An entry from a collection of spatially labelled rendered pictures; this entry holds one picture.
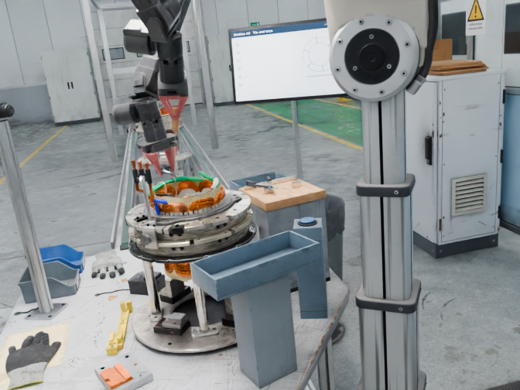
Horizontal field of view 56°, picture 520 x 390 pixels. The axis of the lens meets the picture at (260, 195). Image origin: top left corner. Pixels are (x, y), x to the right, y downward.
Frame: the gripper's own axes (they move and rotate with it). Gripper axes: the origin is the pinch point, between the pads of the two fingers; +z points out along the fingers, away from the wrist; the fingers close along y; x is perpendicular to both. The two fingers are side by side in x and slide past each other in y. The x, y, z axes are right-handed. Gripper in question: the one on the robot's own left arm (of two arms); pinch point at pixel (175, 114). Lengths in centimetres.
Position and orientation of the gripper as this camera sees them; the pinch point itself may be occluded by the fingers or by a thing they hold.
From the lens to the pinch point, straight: 121.9
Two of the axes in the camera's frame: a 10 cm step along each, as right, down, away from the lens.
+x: 9.9, -0.6, 1.4
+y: 1.5, 5.9, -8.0
